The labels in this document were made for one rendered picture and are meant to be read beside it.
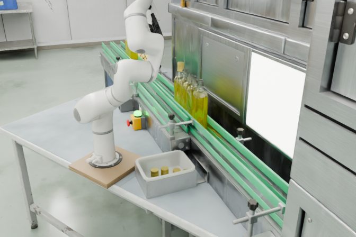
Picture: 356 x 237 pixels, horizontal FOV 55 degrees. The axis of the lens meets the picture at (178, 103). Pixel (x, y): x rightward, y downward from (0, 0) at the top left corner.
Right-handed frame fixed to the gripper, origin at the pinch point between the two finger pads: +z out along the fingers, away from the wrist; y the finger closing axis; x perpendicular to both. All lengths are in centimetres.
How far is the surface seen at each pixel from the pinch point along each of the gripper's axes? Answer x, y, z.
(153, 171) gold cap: 29, -26, 46
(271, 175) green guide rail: -6, -63, 44
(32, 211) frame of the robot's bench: 107, 55, 90
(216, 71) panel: -20.3, -3.4, 28.7
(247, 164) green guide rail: -4, -48, 48
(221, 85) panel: -18.5, -8.2, 33.8
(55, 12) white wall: 44, 583, 53
